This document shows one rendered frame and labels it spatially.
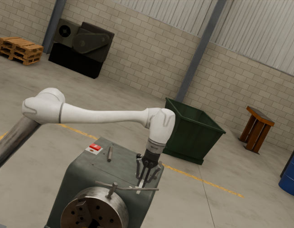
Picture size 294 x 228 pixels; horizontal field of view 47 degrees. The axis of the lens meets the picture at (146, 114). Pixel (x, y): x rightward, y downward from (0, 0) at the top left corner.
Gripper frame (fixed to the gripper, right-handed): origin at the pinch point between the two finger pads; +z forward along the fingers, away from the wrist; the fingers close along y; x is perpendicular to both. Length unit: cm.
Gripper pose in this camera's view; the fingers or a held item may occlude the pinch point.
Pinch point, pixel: (140, 187)
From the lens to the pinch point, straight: 172.4
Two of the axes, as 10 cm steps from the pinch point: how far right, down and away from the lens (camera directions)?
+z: -3.2, 9.2, 2.3
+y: 9.3, 3.5, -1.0
